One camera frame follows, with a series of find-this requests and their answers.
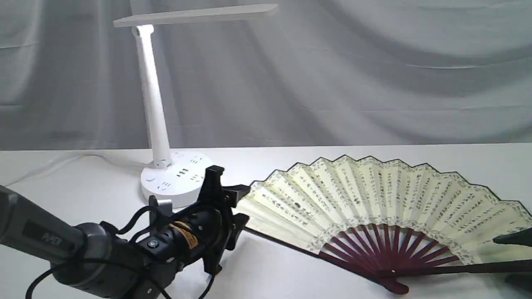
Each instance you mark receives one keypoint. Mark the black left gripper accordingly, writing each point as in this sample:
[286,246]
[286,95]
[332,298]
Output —
[202,231]

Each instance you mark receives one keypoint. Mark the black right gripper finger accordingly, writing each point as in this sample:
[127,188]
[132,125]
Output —
[523,238]
[520,280]

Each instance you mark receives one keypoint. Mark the cream paper folding fan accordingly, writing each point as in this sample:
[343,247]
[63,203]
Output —
[385,220]

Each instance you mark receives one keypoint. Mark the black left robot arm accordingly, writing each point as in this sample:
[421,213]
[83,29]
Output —
[138,261]

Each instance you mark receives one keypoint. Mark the white desk lamp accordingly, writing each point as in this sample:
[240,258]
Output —
[174,178]

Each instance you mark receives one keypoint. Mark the grey backdrop curtain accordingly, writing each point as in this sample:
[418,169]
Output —
[317,73]

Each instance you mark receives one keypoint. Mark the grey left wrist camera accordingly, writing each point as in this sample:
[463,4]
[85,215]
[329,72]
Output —
[162,209]

